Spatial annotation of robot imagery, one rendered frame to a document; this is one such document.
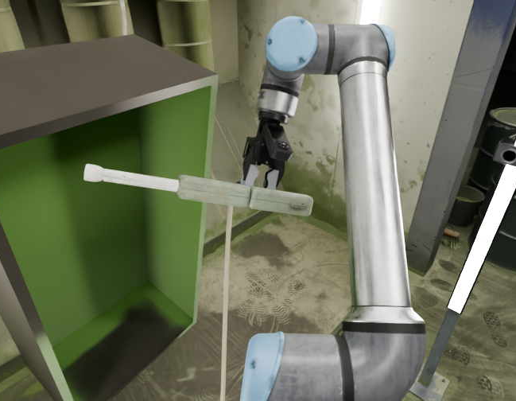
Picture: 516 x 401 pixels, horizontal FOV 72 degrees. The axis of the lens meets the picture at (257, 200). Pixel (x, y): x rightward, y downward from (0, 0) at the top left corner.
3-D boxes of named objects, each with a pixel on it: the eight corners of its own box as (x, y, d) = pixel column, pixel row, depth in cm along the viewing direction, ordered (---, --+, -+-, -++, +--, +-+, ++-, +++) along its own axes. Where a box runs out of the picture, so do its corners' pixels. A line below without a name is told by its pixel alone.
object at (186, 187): (281, 184, 102) (320, 199, 81) (277, 200, 103) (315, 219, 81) (97, 153, 85) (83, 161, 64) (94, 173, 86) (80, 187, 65)
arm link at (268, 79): (272, 25, 75) (272, 40, 85) (258, 85, 76) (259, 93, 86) (316, 36, 75) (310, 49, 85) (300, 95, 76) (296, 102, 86)
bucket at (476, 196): (467, 234, 303) (478, 206, 288) (432, 220, 320) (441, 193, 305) (478, 219, 322) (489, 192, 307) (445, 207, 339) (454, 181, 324)
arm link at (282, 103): (304, 99, 79) (265, 86, 76) (299, 121, 80) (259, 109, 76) (289, 101, 87) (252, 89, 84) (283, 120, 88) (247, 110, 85)
